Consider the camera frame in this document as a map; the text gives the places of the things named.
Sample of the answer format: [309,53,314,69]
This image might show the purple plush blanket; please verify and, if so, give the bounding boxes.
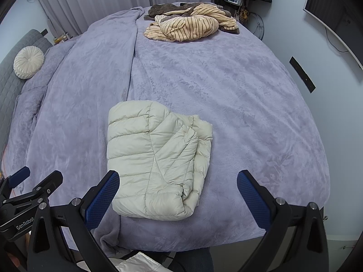
[0,1,332,257]

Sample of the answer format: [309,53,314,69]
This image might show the black monitor cable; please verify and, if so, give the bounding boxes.
[325,28,349,53]

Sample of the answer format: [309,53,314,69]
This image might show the round cream pleated cushion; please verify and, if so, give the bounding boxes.
[13,46,45,79]

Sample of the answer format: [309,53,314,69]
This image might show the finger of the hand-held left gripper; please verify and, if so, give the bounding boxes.
[3,170,64,209]
[0,167,31,197]

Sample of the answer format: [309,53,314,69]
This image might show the grey quilted headboard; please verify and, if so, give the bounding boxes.
[0,29,53,136]

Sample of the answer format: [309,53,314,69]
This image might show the white quilted garment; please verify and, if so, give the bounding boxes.
[109,251,162,272]

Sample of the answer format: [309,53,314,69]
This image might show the black standing fan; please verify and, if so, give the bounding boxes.
[250,13,265,39]

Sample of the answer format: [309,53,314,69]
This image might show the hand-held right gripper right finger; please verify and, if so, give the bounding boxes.
[237,170,330,272]

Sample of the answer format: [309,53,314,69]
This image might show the small bedside items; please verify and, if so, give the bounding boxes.
[52,32,70,45]

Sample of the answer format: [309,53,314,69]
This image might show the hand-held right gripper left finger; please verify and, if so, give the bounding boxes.
[27,170,121,272]

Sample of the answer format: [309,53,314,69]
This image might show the wall-mounted black monitor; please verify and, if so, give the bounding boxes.
[303,0,363,70]

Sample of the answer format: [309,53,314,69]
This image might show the black wall strip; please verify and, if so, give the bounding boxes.
[289,57,316,93]

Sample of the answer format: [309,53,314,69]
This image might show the pale green puffer jacket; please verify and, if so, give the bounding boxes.
[107,100,213,221]

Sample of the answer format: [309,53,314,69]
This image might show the beige striped fleece garment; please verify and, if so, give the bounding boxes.
[143,3,239,42]

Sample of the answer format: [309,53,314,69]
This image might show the brown fleece garment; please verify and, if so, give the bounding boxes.
[144,2,241,36]

